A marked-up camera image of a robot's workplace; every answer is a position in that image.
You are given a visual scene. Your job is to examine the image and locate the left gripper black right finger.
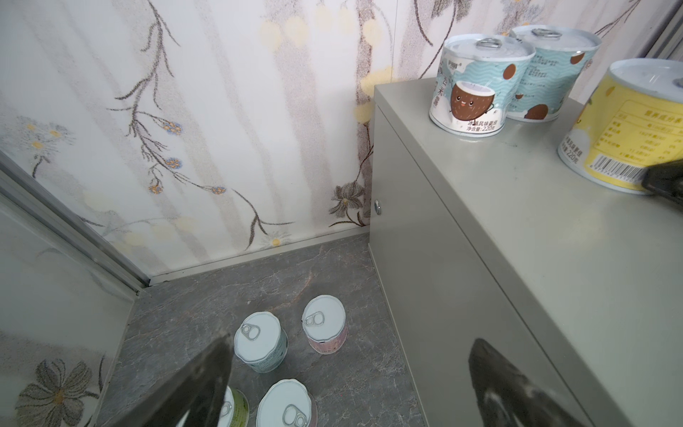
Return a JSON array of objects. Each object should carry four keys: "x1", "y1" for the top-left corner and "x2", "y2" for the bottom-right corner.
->
[{"x1": 469, "y1": 338, "x2": 582, "y2": 426}]

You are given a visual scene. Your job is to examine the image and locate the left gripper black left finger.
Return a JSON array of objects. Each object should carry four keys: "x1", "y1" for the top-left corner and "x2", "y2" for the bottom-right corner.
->
[{"x1": 113, "y1": 334, "x2": 233, "y2": 426}]

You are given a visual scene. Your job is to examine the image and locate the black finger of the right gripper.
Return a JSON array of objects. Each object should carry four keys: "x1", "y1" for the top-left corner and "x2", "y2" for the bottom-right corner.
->
[{"x1": 641, "y1": 159, "x2": 683, "y2": 206}]

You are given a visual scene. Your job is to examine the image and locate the yellow label can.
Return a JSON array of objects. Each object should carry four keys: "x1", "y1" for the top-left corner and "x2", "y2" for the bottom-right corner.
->
[{"x1": 558, "y1": 58, "x2": 682, "y2": 194}]

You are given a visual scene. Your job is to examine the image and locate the teal coconut can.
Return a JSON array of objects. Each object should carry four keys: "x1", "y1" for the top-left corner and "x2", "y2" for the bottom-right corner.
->
[
  {"x1": 429, "y1": 34, "x2": 536, "y2": 137},
  {"x1": 507, "y1": 24, "x2": 602, "y2": 123}
]

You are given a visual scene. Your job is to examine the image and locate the green label can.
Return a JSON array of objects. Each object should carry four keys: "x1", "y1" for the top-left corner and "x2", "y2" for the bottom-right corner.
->
[{"x1": 217, "y1": 386, "x2": 250, "y2": 427}]

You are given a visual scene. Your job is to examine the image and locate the teal can rear left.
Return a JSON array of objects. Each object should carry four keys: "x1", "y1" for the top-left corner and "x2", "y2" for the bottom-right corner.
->
[{"x1": 234, "y1": 311, "x2": 288, "y2": 374}]

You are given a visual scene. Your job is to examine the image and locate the pink can front left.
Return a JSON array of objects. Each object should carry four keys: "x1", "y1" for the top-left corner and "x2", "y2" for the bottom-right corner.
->
[{"x1": 256, "y1": 379, "x2": 318, "y2": 427}]

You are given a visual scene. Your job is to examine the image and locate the pink can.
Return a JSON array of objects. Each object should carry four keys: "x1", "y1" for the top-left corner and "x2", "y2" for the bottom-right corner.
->
[
  {"x1": 302, "y1": 295, "x2": 348, "y2": 355},
  {"x1": 256, "y1": 379, "x2": 318, "y2": 427}
]

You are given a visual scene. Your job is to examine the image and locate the pink can rear left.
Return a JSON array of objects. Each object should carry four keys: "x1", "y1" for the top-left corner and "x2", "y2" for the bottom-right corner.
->
[{"x1": 302, "y1": 295, "x2": 348, "y2": 355}]

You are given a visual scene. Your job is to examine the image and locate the grey metal cabinet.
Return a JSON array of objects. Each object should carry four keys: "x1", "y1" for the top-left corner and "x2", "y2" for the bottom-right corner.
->
[{"x1": 369, "y1": 80, "x2": 682, "y2": 426}]

